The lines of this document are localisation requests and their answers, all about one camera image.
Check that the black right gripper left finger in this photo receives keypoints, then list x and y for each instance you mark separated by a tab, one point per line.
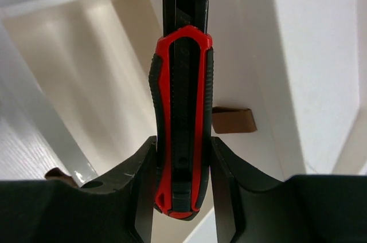
115	207

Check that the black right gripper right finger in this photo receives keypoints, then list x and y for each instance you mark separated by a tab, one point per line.
251	206

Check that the white drawer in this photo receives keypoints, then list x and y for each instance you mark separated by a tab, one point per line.
74	90

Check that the red black utility knife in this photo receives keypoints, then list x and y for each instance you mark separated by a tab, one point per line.
181	84

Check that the white drawer cabinet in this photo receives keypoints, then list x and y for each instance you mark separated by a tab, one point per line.
283	84

